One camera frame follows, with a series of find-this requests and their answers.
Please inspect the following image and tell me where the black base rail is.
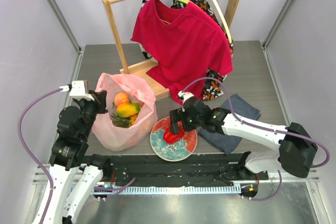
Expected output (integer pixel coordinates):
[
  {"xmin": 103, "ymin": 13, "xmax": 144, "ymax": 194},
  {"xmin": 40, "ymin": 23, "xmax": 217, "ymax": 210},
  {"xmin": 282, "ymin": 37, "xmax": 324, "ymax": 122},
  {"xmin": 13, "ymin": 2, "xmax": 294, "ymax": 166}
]
[{"xmin": 103, "ymin": 153, "xmax": 269, "ymax": 187}]

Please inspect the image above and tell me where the white cable duct strip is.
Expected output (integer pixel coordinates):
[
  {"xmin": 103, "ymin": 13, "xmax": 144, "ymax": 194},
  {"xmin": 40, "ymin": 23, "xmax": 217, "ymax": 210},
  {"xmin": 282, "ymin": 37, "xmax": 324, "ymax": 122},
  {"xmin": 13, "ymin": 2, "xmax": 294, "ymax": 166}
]
[{"xmin": 46, "ymin": 185, "xmax": 242, "ymax": 195}]

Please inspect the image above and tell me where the red bell pepper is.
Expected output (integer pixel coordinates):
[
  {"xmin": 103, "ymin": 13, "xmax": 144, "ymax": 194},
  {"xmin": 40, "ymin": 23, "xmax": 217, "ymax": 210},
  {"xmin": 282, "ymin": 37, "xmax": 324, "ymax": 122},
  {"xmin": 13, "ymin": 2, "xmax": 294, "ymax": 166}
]
[{"xmin": 163, "ymin": 127, "xmax": 184, "ymax": 144}]

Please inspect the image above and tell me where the yellow green mango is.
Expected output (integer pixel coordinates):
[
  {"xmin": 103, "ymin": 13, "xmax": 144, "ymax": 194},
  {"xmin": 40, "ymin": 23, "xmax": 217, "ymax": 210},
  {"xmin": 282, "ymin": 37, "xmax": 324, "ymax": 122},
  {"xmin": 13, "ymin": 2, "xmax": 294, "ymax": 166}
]
[{"xmin": 116, "ymin": 103, "xmax": 142, "ymax": 118}]

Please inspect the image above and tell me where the cream wooden hanger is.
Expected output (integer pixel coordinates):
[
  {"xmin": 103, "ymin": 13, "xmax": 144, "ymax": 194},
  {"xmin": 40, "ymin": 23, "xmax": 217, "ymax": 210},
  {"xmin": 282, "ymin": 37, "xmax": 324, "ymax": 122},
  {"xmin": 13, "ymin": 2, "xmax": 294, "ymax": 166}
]
[{"xmin": 212, "ymin": 0, "xmax": 233, "ymax": 45}]

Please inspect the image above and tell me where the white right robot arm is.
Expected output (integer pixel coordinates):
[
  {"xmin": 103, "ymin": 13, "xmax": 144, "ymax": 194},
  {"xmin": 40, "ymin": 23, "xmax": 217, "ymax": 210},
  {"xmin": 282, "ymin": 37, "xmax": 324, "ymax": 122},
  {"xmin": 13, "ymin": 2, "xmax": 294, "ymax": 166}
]
[{"xmin": 169, "ymin": 97, "xmax": 318, "ymax": 179}]

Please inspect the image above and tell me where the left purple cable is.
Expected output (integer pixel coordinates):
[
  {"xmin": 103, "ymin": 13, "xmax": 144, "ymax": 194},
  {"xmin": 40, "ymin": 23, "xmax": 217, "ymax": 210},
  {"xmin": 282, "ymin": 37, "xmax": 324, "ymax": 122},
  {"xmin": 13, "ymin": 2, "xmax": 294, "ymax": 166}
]
[{"xmin": 17, "ymin": 89, "xmax": 64, "ymax": 224}]

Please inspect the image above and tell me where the red t-shirt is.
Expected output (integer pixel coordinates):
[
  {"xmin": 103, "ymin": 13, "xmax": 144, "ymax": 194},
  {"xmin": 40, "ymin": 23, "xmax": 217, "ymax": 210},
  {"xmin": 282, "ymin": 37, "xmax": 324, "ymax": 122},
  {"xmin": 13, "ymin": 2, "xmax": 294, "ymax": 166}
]
[{"xmin": 131, "ymin": 0, "xmax": 233, "ymax": 103}]

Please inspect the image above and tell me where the pink plastic bag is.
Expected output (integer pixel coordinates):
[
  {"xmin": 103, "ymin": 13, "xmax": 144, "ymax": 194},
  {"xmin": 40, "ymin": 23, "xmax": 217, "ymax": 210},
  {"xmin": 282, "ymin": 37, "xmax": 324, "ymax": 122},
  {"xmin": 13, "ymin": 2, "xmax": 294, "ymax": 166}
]
[{"xmin": 92, "ymin": 73, "xmax": 158, "ymax": 152}]

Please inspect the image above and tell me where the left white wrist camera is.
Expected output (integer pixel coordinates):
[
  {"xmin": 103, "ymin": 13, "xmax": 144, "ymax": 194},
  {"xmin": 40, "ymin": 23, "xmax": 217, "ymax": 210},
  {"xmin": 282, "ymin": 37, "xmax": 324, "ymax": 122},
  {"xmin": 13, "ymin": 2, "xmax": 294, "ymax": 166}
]
[{"xmin": 59, "ymin": 80, "xmax": 94, "ymax": 101}]

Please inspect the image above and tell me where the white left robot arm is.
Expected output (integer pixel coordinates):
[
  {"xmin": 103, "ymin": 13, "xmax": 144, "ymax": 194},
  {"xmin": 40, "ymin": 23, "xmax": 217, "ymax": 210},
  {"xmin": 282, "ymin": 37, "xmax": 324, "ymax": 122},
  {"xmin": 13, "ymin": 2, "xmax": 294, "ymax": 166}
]
[{"xmin": 33, "ymin": 90, "xmax": 112, "ymax": 223}]

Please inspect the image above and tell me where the patterned black orange garment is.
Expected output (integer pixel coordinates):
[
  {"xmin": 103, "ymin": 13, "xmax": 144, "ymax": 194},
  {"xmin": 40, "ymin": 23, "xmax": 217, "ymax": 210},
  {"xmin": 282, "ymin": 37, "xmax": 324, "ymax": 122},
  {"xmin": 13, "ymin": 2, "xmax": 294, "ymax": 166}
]
[{"xmin": 141, "ymin": 0, "xmax": 234, "ymax": 101}]

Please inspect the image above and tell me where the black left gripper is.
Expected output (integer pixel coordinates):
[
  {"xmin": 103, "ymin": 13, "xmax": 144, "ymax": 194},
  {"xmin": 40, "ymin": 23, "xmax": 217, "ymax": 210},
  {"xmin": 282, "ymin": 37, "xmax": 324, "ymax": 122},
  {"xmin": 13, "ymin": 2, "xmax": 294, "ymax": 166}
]
[{"xmin": 75, "ymin": 89, "xmax": 109, "ymax": 139}]

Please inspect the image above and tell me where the orange pineapple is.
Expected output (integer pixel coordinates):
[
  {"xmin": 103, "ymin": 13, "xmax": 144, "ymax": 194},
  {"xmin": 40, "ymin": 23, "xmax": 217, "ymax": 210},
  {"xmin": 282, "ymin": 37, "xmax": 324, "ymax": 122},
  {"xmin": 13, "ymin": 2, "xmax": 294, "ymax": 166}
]
[{"xmin": 110, "ymin": 114, "xmax": 138, "ymax": 128}]

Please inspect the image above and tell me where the orange peach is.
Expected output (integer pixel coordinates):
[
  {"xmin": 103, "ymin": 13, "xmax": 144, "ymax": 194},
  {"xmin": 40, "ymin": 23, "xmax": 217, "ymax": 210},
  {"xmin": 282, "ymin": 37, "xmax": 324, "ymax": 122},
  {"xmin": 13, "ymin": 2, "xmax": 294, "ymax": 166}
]
[{"xmin": 113, "ymin": 92, "xmax": 130, "ymax": 106}]

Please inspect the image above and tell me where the patterned ceramic plate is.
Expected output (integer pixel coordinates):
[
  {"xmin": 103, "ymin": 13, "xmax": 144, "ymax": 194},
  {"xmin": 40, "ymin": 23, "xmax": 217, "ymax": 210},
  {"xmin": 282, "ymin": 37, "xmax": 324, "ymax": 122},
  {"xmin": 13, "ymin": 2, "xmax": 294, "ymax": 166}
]
[{"xmin": 150, "ymin": 117, "xmax": 198, "ymax": 162}]

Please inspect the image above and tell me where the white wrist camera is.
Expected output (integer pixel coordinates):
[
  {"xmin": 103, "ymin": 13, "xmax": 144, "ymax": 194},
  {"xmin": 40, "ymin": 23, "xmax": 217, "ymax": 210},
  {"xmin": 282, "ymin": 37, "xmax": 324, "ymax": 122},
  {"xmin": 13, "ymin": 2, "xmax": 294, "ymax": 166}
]
[
  {"xmin": 177, "ymin": 91, "xmax": 195, "ymax": 106},
  {"xmin": 59, "ymin": 80, "xmax": 94, "ymax": 101}
]

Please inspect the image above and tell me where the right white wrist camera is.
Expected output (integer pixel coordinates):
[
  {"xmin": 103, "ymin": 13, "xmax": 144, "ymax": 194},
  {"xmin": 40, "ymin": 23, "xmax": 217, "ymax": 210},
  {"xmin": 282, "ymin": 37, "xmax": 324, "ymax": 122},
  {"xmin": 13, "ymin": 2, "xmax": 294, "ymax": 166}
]
[{"xmin": 177, "ymin": 91, "xmax": 195, "ymax": 106}]

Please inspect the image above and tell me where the folded grey towel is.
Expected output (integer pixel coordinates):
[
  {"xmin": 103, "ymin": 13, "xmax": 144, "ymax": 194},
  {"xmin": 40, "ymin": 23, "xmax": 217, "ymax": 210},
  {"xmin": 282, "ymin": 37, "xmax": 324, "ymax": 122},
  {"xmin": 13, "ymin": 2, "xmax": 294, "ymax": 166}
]
[{"xmin": 198, "ymin": 93, "xmax": 262, "ymax": 156}]

